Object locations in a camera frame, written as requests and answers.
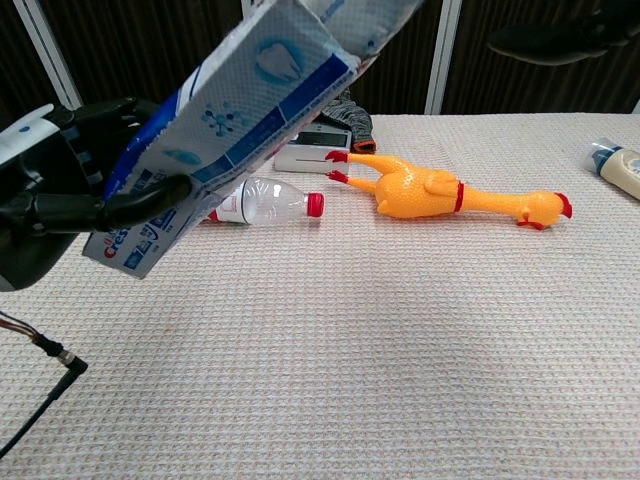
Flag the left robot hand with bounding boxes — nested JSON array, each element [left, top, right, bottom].
[[0, 97, 194, 293]]

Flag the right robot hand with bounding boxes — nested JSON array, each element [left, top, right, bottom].
[[487, 7, 640, 67]]

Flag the blue white toothpaste box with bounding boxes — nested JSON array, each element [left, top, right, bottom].
[[82, 0, 364, 280]]

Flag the beige squeeze sauce bottle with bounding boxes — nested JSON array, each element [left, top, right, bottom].
[[582, 137, 640, 202]]

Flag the yellow rubber chicken toy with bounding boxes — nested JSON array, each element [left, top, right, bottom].
[[324, 149, 574, 231]]

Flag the grey knit work glove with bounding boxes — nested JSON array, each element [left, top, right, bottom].
[[319, 89, 377, 154]]

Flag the clear bottle with red label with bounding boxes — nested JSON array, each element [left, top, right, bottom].
[[199, 177, 326, 227]]

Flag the silver metal box device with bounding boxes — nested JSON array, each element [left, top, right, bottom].
[[273, 119, 351, 175]]

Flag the beige woven tablecloth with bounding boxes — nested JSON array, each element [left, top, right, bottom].
[[0, 112, 640, 480]]

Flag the black cable with connector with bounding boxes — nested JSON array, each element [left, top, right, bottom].
[[0, 309, 89, 459]]

